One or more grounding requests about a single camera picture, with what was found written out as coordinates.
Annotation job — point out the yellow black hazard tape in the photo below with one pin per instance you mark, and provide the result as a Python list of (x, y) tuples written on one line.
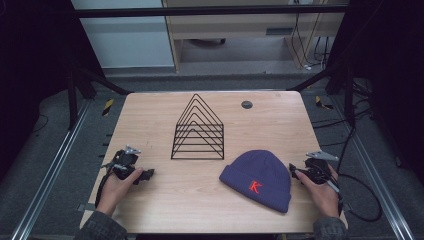
[(322, 104), (107, 107)]

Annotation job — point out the purple knit beanie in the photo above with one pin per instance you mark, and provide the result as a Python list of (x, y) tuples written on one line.
[(258, 180)]

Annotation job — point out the light wooden desk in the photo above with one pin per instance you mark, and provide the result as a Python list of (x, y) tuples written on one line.
[(233, 28)]

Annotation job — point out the white cabinet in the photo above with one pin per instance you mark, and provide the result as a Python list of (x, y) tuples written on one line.
[(126, 43)]

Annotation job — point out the aluminium floor rail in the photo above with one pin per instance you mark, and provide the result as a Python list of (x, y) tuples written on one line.
[(376, 173), (50, 173)]

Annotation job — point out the grey table grommet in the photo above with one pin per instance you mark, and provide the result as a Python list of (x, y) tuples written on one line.
[(247, 104)]

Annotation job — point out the black metal stand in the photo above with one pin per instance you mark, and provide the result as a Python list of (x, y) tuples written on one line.
[(83, 83), (343, 80)]

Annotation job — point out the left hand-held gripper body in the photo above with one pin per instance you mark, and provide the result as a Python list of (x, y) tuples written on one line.
[(124, 162)]

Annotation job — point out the person's left hand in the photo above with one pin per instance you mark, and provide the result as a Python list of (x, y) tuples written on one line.
[(116, 190)]

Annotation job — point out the person's right hand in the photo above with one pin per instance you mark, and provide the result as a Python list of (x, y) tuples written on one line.
[(320, 196)]

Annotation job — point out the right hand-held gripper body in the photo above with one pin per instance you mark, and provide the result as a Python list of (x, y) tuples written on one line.
[(318, 168)]

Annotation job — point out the black horizontal frame bar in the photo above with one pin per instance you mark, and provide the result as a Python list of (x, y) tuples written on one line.
[(200, 12)]

